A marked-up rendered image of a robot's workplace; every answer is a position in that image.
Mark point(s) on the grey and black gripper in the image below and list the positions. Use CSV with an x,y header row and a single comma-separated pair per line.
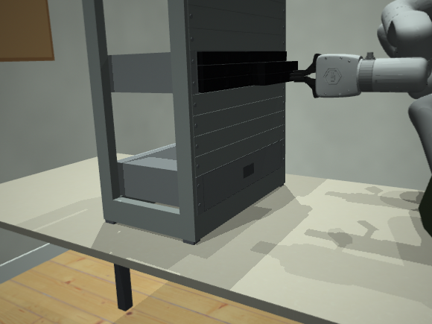
x,y
335,75

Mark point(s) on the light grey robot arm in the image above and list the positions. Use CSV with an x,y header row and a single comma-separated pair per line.
x,y
409,72

